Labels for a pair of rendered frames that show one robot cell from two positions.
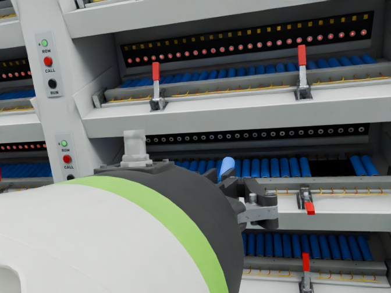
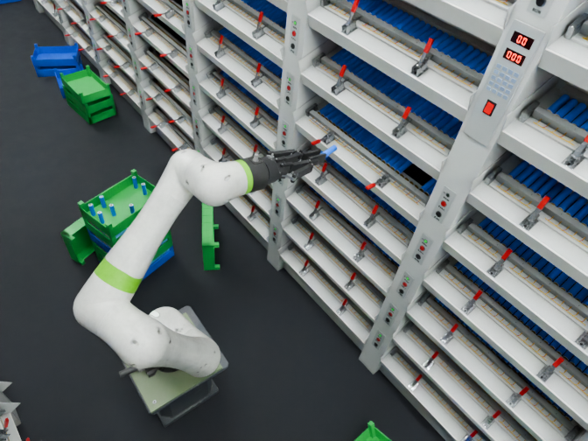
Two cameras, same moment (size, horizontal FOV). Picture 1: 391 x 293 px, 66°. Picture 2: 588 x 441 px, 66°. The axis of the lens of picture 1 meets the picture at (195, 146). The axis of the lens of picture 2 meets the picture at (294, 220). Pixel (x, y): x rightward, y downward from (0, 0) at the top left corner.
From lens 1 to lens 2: 1.07 m
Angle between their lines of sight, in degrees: 43
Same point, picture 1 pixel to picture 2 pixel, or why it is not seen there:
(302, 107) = (391, 139)
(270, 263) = (366, 199)
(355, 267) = (400, 228)
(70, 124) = (295, 72)
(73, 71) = (304, 45)
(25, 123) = (276, 56)
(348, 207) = (396, 198)
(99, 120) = (307, 79)
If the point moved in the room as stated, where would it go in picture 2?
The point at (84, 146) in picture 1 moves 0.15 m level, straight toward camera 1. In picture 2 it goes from (297, 87) to (285, 109)
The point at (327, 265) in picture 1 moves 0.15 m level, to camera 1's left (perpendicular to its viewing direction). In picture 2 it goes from (388, 219) to (353, 199)
